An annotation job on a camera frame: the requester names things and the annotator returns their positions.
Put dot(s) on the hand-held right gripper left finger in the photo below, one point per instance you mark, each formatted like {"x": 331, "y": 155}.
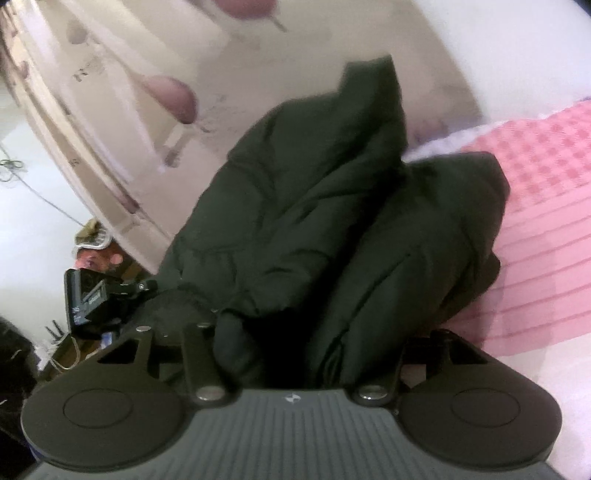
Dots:
{"x": 201, "y": 355}

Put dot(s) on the cream curtain with pink print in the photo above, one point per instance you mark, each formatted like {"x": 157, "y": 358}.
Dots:
{"x": 138, "y": 92}

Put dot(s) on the pink and purple checked bedsheet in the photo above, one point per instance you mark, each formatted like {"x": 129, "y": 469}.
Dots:
{"x": 545, "y": 230}

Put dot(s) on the dark cloth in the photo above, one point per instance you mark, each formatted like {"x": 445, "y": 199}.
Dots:
{"x": 16, "y": 378}

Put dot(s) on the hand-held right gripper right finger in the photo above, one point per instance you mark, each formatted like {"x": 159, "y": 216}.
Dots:
{"x": 441, "y": 344}

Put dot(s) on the pile of patterned cloth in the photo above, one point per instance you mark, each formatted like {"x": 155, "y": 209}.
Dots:
{"x": 99, "y": 249}

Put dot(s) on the black padded jacket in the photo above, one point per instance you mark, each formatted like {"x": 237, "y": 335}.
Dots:
{"x": 300, "y": 207}

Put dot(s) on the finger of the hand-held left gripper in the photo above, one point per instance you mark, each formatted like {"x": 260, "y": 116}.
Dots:
{"x": 148, "y": 286}

